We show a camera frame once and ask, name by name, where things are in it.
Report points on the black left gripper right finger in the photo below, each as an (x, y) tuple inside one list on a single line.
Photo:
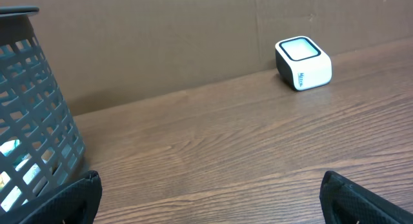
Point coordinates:
[(343, 201)]

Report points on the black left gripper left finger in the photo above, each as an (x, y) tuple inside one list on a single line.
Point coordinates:
[(73, 202)]

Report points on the mint green wipes pack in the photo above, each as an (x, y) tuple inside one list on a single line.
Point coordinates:
[(22, 178)]

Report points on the white barcode scanner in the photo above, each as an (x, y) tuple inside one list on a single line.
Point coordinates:
[(302, 64)]

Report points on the dark grey plastic basket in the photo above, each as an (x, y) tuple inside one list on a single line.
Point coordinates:
[(33, 108)]

